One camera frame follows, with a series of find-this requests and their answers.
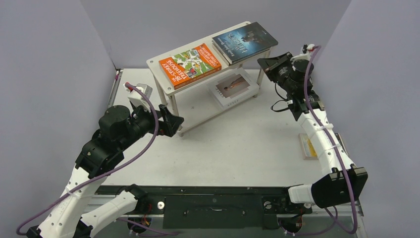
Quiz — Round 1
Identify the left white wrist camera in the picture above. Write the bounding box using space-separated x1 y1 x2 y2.
124 82 153 111

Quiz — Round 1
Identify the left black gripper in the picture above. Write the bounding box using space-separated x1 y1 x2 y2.
118 101 184 150

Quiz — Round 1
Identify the white two-tier shelf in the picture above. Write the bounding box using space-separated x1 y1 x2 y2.
147 21 278 136

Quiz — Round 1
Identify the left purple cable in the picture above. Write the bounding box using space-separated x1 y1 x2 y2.
15 82 160 237

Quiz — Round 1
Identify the dark blue paperback book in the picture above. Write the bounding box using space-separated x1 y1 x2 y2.
212 22 278 50

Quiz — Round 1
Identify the white style magazine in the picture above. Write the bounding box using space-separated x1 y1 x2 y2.
208 68 260 111

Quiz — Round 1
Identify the orange 78-storey treehouse book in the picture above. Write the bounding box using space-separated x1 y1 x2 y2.
159 44 222 89

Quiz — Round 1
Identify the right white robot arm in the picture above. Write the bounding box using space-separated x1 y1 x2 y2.
257 53 368 212

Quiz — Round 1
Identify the yellow red paperback book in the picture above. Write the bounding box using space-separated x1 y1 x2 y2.
298 132 350 161

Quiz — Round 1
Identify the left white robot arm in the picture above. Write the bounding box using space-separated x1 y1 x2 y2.
25 105 184 238

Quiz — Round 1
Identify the black blue treehouse book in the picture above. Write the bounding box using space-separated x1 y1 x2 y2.
212 43 272 65

